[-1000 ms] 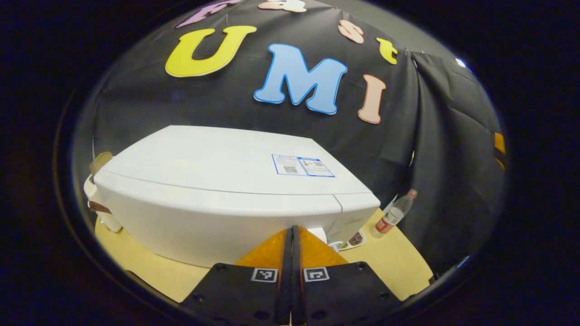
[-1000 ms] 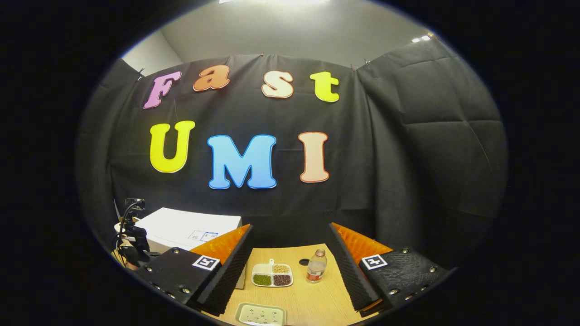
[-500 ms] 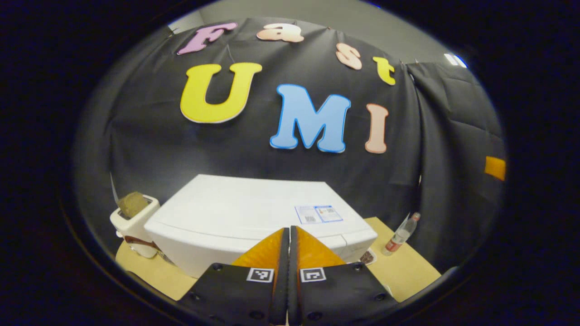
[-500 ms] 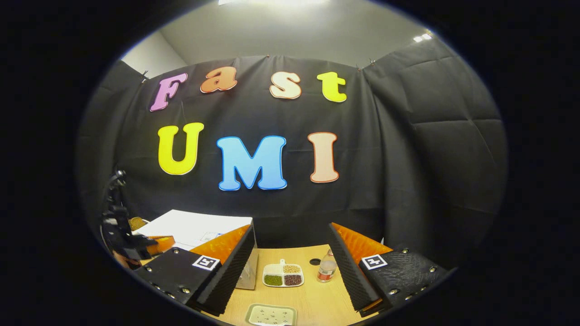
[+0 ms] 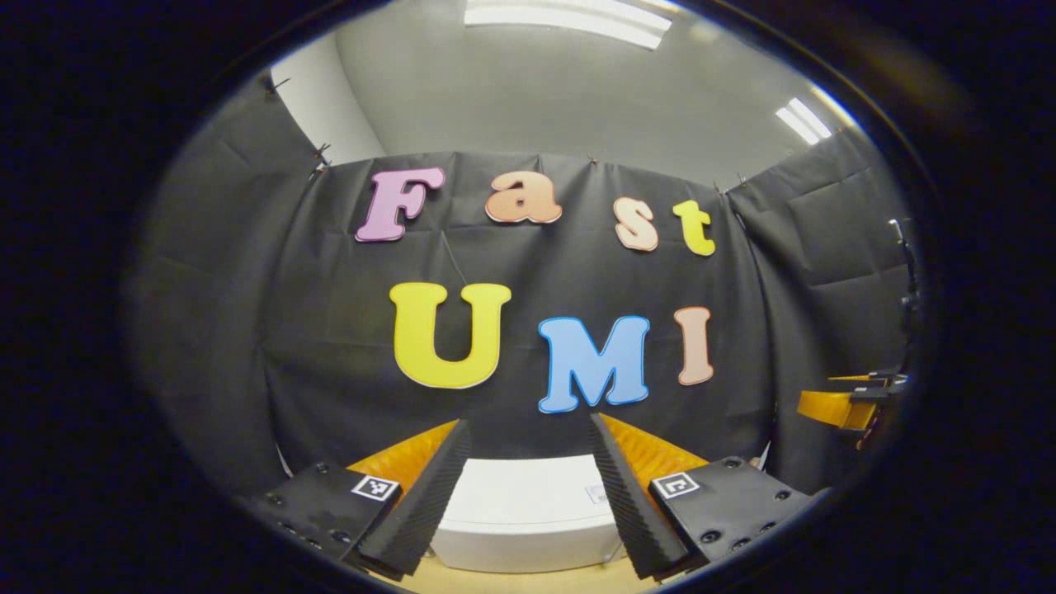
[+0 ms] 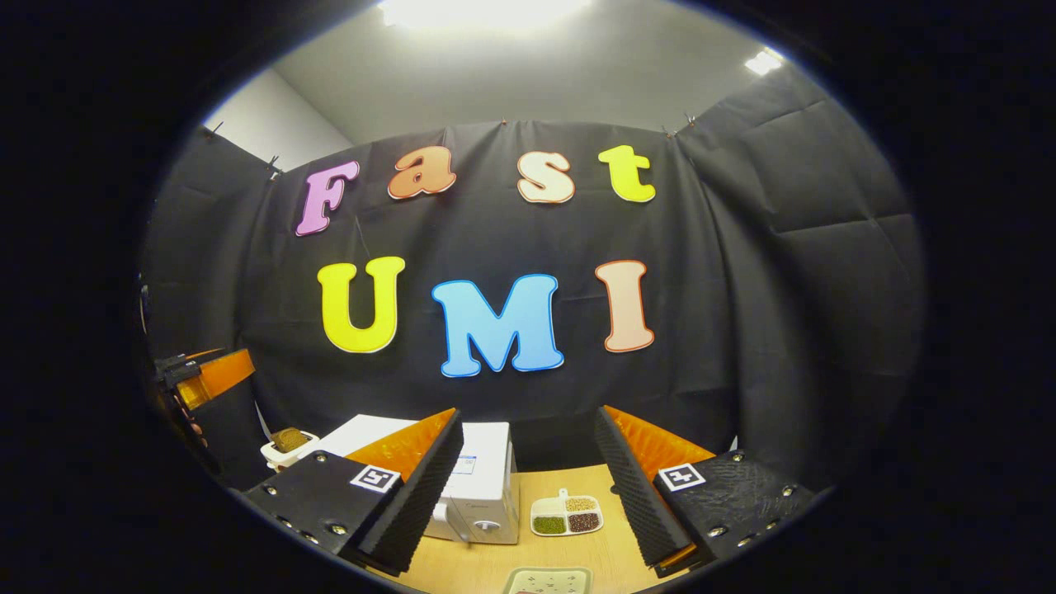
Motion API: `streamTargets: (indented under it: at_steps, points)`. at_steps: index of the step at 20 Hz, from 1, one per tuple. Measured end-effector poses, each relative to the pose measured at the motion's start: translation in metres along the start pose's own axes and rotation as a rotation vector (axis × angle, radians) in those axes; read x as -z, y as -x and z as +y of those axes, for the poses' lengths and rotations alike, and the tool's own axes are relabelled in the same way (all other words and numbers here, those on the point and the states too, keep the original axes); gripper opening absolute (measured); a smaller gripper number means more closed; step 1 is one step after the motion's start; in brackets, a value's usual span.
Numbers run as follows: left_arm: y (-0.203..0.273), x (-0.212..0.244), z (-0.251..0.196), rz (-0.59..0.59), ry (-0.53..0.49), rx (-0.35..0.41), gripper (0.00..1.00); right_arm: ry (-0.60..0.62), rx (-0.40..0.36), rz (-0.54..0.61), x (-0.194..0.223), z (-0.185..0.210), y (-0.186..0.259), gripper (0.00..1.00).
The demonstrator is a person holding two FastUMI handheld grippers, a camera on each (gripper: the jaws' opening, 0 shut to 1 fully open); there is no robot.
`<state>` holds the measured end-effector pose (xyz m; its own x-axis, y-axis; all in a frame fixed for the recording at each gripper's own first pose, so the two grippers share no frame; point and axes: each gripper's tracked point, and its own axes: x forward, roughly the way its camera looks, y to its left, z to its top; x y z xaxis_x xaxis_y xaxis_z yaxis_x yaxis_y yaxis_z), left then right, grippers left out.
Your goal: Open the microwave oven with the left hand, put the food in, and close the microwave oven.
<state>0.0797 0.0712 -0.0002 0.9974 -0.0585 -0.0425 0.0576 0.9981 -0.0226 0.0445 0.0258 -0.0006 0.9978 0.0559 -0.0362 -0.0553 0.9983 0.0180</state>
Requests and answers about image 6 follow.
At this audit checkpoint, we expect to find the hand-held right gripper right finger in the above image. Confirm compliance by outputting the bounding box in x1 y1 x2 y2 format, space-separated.
594 406 815 577

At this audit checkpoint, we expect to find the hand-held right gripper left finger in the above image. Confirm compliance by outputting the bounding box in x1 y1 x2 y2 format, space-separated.
243 408 464 577

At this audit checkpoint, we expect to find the white microwave oven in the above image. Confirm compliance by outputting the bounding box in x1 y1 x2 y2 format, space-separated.
318 415 521 545

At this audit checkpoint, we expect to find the divided dish of beans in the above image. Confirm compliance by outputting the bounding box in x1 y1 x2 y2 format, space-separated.
530 488 605 537

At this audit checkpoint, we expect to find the white toaster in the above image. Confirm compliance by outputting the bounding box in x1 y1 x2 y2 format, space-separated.
261 429 321 473

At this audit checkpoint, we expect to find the cream square plate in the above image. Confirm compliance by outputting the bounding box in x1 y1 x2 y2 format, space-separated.
503 566 593 594

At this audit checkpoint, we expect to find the black backdrop cloth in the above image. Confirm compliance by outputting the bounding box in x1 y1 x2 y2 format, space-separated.
140 66 925 492

